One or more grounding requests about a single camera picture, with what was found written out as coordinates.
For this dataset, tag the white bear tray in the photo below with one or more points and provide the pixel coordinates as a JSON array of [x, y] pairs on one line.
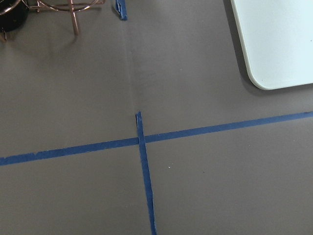
[[276, 37]]

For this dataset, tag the dark wine bottle lower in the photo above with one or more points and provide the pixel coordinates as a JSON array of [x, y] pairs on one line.
[[13, 13]]

